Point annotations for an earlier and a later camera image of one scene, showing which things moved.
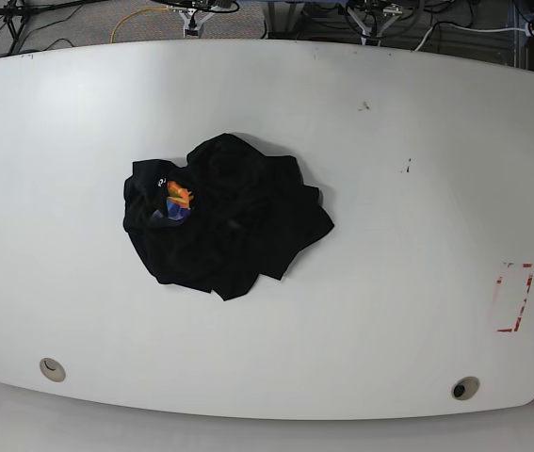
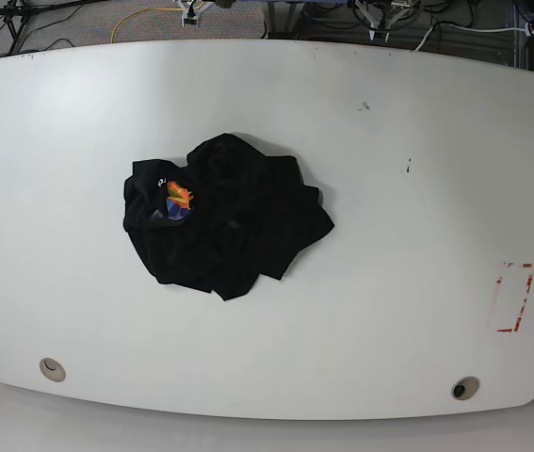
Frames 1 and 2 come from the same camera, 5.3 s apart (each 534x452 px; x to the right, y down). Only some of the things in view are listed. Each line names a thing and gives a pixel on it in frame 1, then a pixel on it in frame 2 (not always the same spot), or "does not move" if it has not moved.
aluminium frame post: [281, 19] does not move
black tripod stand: [16, 14] does not move
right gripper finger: [186, 20] → [185, 8]
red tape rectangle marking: [519, 321] does not move
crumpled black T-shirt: [226, 216] does not move
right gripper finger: [202, 22] → [207, 4]
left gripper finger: [358, 22] → [371, 29]
